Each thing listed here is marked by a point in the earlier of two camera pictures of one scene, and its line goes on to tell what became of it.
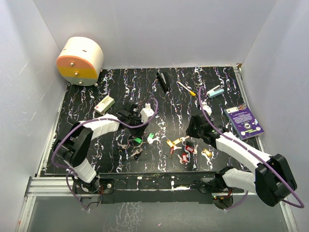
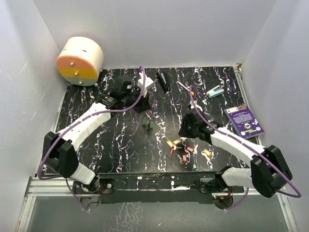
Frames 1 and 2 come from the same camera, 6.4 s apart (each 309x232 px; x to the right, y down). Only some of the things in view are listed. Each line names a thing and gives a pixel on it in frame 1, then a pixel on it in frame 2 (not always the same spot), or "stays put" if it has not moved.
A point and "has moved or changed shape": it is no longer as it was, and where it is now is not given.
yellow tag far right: x=207 y=152 stays put
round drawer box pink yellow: x=80 y=61 stays put
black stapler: x=163 y=80 stays put
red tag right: x=189 y=149 stays put
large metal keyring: x=136 y=146 has moved or changed shape
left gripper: x=138 y=132 to x=144 y=105
